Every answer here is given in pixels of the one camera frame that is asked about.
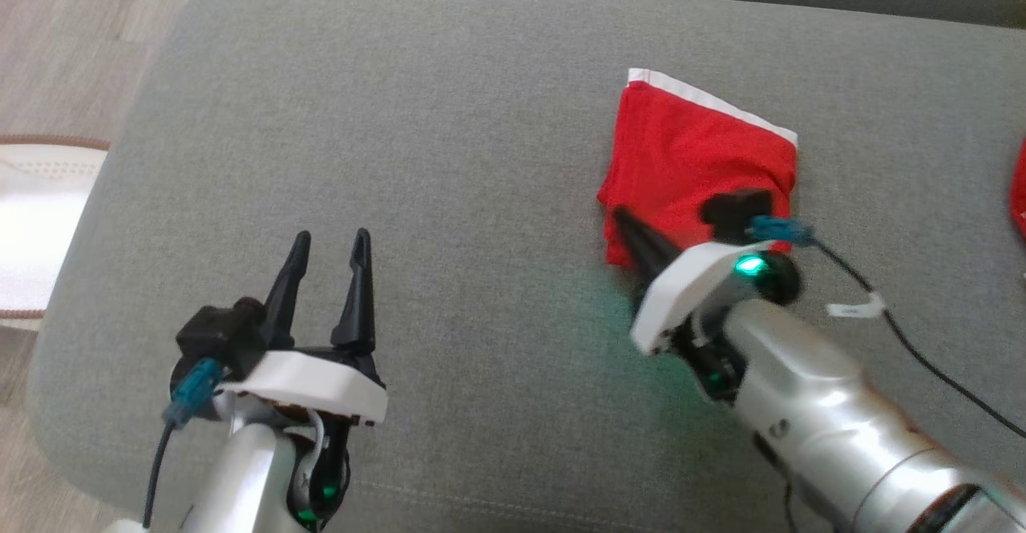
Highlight red printed garment white stripe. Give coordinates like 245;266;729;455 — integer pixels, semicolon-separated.
597;68;799;274

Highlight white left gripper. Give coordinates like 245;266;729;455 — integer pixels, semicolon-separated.
216;228;388;426

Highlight teal left camera connector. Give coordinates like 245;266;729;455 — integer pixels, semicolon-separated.
162;357;224;429

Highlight teal right camera connector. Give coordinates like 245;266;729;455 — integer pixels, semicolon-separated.
749;215;818;250

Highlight red t-shirt white sleeves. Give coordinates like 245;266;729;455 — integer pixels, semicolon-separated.
1010;136;1026;241

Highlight white basket brown trim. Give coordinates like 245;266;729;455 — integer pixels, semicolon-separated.
0;135;111;332

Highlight white right cable tag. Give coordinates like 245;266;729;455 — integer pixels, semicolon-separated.
826;292;887;318

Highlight grey fabric sofa seat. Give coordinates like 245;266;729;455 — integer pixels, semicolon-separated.
26;0;1026;533

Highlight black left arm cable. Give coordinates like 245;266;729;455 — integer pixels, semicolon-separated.
142;425;174;528

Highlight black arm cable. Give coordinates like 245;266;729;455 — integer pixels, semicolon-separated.
810;240;1026;442
142;425;174;528

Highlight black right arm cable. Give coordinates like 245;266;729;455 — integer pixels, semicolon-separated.
810;240;1026;442

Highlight teal camera connector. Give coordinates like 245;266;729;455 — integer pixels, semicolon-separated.
162;357;224;429
749;215;818;250

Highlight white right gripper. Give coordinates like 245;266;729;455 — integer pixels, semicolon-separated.
613;206;767;356

